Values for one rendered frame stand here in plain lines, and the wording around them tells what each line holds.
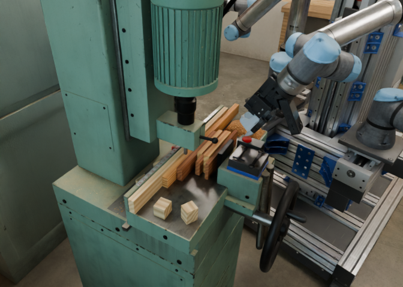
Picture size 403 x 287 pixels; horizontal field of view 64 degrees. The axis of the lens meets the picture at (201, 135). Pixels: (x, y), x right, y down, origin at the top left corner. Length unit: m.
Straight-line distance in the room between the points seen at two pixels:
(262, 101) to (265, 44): 3.56
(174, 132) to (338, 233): 1.23
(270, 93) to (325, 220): 1.21
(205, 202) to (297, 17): 1.03
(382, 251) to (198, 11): 1.85
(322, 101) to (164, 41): 1.02
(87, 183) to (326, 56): 0.86
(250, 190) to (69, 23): 0.68
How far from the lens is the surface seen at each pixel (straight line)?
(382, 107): 1.44
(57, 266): 2.03
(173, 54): 0.79
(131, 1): 0.85
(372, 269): 2.16
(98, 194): 1.15
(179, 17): 0.77
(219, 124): 1.22
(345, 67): 0.89
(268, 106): 0.89
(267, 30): 4.38
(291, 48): 1.00
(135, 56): 0.89
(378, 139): 1.49
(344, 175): 1.47
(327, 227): 1.95
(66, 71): 1.05
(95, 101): 1.01
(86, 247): 1.38
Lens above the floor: 1.59
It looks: 34 degrees down
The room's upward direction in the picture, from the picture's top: 3 degrees clockwise
